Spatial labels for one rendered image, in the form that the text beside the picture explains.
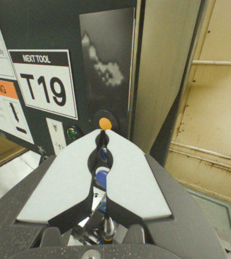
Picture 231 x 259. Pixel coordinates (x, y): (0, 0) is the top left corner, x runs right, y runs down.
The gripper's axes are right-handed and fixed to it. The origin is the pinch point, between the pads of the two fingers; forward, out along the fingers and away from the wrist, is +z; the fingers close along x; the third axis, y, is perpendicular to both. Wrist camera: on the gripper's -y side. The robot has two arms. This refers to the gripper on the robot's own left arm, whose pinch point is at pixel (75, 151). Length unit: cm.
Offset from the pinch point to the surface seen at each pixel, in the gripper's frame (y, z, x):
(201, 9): -52, 46, 33
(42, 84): -33.4, -21.7, 20.9
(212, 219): 84, 60, 81
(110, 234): 18.9, -12.8, 24.3
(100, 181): -22.2, -22.5, 29.0
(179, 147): 37, 81, 42
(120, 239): 19.8, -11.8, 28.0
